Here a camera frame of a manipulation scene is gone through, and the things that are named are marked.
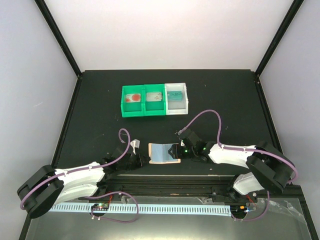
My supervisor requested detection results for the small circuit board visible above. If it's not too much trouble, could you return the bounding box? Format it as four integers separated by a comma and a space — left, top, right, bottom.
91, 203, 109, 211
230, 205, 251, 213

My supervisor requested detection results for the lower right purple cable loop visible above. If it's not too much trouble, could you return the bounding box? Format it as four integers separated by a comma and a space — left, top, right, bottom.
230, 191, 271, 223

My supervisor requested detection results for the white grey card in bin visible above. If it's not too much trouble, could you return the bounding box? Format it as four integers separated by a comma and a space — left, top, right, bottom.
145, 92, 163, 102

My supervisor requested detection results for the left small circuit board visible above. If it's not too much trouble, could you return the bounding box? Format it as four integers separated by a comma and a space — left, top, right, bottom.
91, 203, 109, 211

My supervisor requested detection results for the black frame post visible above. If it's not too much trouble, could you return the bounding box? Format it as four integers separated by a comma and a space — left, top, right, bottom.
254, 0, 305, 76
34, 0, 83, 77

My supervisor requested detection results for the white bin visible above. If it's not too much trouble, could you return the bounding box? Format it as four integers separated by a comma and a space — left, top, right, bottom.
164, 82, 189, 115

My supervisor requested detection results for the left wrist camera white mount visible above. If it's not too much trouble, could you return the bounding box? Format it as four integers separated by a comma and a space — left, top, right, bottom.
130, 139, 140, 155

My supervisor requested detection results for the right black frame post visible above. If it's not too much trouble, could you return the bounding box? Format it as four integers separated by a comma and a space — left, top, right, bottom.
254, 0, 305, 76

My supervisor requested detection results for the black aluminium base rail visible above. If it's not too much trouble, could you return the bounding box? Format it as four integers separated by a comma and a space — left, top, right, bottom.
77, 173, 303, 205

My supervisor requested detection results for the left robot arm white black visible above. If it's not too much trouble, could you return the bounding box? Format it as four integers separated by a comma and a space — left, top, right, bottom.
17, 144, 150, 219

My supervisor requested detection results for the right small circuit board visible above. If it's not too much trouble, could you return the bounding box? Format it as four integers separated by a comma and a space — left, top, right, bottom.
230, 205, 251, 213

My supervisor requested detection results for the white slotted cable duct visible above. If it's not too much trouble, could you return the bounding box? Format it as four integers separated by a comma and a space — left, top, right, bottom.
49, 202, 231, 217

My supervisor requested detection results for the teal VIP card in bin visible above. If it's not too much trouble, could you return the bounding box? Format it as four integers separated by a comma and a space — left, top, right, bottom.
167, 90, 183, 101

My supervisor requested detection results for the left black frame post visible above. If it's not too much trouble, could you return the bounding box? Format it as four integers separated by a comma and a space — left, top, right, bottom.
34, 0, 83, 77

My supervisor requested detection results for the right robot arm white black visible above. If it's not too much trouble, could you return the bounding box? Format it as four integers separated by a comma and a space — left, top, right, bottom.
166, 129, 295, 202

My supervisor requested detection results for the left green bin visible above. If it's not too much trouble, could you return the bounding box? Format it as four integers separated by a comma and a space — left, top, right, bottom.
120, 85, 145, 118

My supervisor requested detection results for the red white card in bin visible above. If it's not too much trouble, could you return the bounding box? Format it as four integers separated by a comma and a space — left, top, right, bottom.
124, 93, 141, 103

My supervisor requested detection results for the middle green bin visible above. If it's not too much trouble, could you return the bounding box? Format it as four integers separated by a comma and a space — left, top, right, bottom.
144, 83, 166, 117

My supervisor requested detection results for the beige leather card holder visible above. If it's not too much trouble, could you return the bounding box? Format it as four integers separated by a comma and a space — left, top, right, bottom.
148, 143, 181, 165

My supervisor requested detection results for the purple cable loop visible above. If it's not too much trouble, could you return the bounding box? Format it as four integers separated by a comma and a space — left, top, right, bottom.
230, 191, 271, 223
89, 191, 140, 223

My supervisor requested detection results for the green bin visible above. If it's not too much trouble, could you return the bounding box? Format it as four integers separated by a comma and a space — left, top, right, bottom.
120, 85, 145, 118
144, 83, 166, 117

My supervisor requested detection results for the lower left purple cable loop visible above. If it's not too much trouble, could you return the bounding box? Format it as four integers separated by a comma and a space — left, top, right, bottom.
89, 191, 140, 223

